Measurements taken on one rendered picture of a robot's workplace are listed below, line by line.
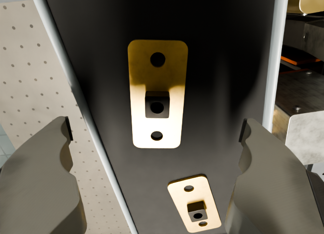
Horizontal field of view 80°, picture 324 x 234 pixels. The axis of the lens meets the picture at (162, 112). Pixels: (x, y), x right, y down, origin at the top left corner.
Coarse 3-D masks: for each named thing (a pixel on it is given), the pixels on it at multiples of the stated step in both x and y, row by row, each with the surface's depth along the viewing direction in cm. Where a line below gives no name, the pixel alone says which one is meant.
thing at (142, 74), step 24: (144, 48) 12; (168, 48) 12; (144, 72) 13; (168, 72) 13; (144, 96) 14; (168, 96) 13; (144, 120) 15; (168, 120) 15; (144, 144) 16; (168, 144) 16
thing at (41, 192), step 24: (24, 144) 9; (48, 144) 9; (0, 168) 8; (24, 168) 8; (48, 168) 8; (0, 192) 7; (24, 192) 7; (48, 192) 7; (72, 192) 7; (0, 216) 6; (24, 216) 6; (48, 216) 6; (72, 216) 6
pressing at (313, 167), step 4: (308, 164) 39; (312, 164) 39; (316, 164) 40; (320, 164) 40; (308, 168) 40; (312, 168) 40; (316, 168) 40; (320, 168) 40; (316, 172) 41; (320, 172) 41; (320, 176) 41
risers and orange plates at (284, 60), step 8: (288, 48) 52; (296, 48) 45; (288, 56) 46; (296, 56) 45; (304, 56) 44; (312, 56) 44; (288, 64) 47; (296, 64) 43; (304, 64) 44; (312, 64) 43; (320, 64) 43; (320, 72) 39
